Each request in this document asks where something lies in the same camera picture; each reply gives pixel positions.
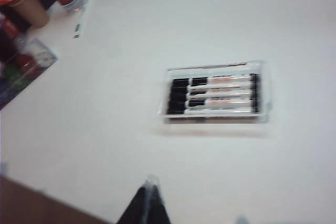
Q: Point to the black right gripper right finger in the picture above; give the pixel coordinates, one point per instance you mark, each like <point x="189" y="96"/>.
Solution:
<point x="158" y="208"/>

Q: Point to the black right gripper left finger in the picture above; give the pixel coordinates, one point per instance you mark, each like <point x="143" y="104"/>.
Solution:
<point x="139" y="208"/>

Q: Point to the clear plastic packaging box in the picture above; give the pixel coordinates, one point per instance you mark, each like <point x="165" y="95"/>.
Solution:
<point x="210" y="68"/>

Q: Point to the clear box with coloured items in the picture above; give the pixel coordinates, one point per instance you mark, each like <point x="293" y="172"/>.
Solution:
<point x="23" y="77"/>

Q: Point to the white and green strip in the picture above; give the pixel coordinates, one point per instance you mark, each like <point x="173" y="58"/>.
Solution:
<point x="84" y="11"/>

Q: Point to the small red-label bottle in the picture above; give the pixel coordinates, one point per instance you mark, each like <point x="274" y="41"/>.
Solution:
<point x="10" y="28"/>

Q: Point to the brown paper cup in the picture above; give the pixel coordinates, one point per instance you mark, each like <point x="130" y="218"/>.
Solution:
<point x="32" y="9"/>

